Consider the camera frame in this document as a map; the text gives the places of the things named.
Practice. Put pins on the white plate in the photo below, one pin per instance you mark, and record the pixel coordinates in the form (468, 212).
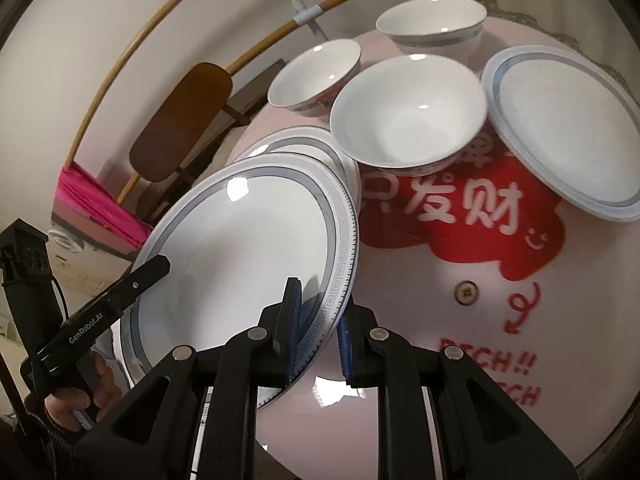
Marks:
(570, 124)
(232, 243)
(315, 142)

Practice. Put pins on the lower wooden ballet bar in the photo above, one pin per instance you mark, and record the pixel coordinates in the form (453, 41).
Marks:
(272, 39)

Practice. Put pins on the brown wooden chair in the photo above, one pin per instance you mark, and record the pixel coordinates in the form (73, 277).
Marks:
(179, 123)

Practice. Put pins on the upper wooden ballet bar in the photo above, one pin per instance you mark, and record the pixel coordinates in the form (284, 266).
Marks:
(116, 69)

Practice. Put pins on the white bar stand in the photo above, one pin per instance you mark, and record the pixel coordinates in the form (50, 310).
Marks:
(295, 0)

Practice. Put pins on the pink hanging cloth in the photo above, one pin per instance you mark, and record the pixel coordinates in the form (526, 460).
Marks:
(87, 196)

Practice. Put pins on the white bowl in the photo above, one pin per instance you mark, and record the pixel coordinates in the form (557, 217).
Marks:
(411, 115)
(450, 28)
(310, 83)

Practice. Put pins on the low wooden white cabinet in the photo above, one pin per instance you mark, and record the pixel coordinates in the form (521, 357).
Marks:
(210, 152)

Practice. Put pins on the round white table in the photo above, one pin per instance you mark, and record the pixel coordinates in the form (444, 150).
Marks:
(542, 296)

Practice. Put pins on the wooden ballet bar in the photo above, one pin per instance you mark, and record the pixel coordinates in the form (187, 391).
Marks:
(116, 69)
(272, 39)

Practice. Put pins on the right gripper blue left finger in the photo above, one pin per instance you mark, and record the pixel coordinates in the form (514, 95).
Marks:
(194, 415)

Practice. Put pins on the person's left hand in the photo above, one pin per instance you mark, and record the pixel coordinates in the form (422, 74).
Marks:
(63, 403)

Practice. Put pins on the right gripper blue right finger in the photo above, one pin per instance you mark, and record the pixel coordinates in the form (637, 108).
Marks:
(439, 414)

